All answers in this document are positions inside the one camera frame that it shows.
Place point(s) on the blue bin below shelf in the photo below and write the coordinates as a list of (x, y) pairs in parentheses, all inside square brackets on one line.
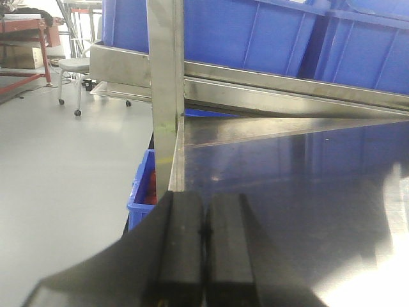
[(138, 207)]

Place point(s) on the cardboard box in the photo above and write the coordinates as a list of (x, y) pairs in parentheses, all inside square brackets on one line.
[(20, 57)]

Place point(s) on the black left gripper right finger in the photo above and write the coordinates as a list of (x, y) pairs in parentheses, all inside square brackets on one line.
[(244, 267)]

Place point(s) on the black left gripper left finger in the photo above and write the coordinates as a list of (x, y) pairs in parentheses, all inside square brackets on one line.
[(157, 263)]

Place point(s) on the red metal frame table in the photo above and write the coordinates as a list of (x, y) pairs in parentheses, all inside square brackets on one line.
[(29, 31)]

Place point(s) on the stainless steel shelf rack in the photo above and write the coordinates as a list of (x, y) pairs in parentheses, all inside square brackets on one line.
[(169, 83)]

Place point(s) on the blue bin upper middle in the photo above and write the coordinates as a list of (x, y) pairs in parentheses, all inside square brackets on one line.
[(360, 43)]

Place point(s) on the blue bin upper left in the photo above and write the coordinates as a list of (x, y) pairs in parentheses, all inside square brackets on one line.
[(264, 36)]

